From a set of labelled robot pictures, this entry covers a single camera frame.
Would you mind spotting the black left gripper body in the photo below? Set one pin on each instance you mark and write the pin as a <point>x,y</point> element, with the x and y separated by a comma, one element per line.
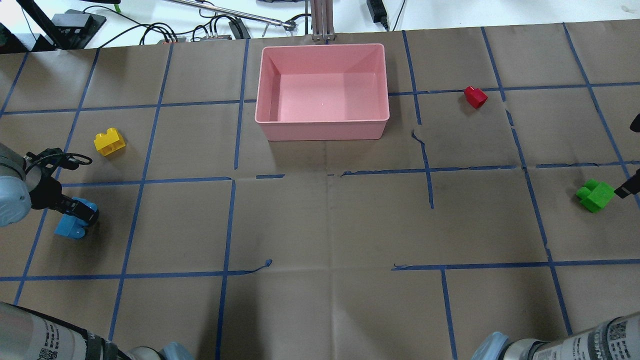
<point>46,192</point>

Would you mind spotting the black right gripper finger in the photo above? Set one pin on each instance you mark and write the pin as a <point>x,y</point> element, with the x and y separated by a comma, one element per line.
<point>635,124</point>
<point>630,187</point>

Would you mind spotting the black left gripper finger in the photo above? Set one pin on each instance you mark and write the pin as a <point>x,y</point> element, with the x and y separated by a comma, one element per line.
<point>81,209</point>

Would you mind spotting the blue toy block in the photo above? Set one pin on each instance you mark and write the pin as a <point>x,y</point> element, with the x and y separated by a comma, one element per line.
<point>69,226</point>

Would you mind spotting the green toy block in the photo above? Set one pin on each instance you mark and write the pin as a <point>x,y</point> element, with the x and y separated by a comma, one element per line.
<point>594,195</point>

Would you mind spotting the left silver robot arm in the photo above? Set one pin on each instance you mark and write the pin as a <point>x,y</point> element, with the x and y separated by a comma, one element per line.
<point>27,183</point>

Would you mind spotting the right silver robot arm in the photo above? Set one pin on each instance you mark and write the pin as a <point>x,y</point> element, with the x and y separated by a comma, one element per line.
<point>616,338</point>

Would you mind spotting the pink plastic box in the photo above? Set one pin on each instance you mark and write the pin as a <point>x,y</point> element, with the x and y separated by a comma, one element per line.
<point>330,92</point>

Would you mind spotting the yellow toy block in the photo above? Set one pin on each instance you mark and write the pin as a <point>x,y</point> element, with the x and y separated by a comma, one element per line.
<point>109,142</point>

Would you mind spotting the brown paper table cover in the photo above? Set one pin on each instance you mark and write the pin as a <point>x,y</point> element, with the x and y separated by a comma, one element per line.
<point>416,245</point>

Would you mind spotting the red toy block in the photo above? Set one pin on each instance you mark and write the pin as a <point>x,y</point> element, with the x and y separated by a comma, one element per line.
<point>475,97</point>

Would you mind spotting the black tripod stand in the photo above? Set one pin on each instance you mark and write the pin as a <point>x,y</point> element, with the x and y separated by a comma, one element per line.
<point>71,30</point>

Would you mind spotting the silver metal rod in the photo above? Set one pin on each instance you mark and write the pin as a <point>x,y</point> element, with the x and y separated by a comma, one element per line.
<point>289,25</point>

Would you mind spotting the black power adapter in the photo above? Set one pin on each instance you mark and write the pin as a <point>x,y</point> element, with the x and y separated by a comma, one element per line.
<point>378,13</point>

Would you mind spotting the aluminium frame post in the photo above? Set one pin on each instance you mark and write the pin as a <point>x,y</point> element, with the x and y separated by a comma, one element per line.
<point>322,20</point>

